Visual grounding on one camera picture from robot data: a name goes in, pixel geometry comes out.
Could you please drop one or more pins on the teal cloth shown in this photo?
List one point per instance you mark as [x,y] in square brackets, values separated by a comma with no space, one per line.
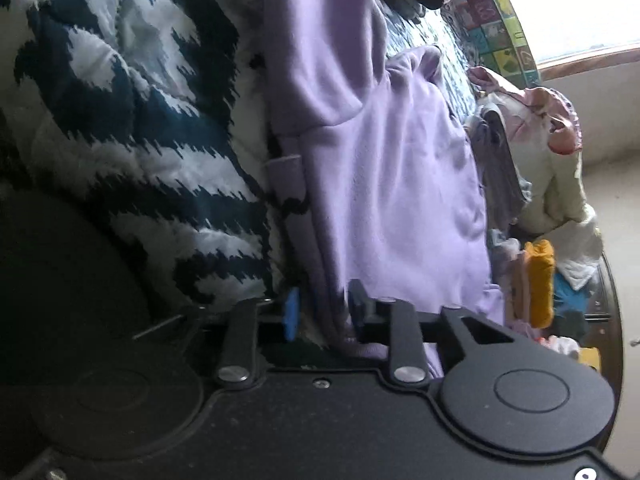
[570,295]

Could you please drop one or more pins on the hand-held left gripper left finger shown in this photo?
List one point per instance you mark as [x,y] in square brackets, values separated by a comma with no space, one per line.
[291,312]

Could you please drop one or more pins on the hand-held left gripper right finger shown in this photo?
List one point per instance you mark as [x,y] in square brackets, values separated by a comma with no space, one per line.
[356,305]

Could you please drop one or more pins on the yellow knit cloth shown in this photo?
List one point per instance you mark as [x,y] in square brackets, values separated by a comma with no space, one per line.
[540,280]

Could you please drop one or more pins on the pink white stuffed toy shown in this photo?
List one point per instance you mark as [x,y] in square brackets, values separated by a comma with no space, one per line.
[550,115]

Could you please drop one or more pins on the grey crumpled cloth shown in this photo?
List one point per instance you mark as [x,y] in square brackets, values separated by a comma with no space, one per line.
[497,165]

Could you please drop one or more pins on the white cloth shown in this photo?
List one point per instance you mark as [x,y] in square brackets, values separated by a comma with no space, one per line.
[580,250]

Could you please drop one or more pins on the lavender sweatshirt with black trim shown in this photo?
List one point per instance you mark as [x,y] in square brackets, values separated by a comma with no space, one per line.
[390,185]

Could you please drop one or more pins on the colourful patchwork play mat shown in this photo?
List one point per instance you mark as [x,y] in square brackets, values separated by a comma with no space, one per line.
[500,25]

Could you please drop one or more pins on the blue white patterned quilt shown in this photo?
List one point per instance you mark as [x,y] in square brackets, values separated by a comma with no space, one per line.
[125,85]

